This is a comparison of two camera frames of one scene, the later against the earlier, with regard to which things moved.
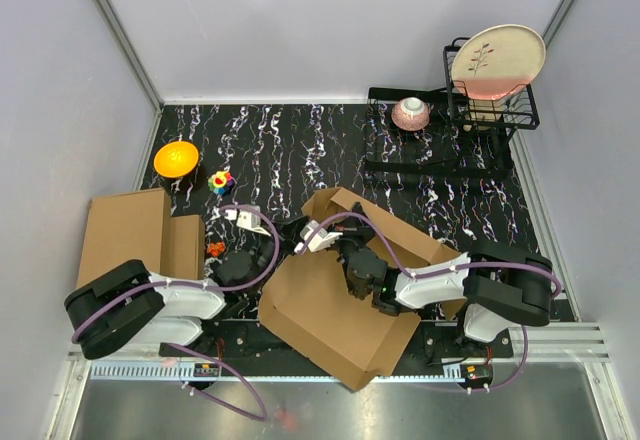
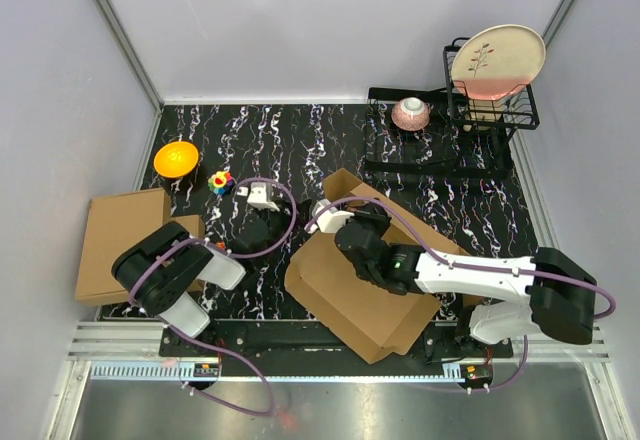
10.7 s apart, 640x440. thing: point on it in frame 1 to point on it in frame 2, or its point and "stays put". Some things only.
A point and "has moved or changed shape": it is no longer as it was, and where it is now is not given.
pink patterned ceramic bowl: (410, 114) stays put
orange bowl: (176, 159) stays put
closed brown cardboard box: (138, 227) stays put
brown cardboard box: (309, 304) has moved or changed shape
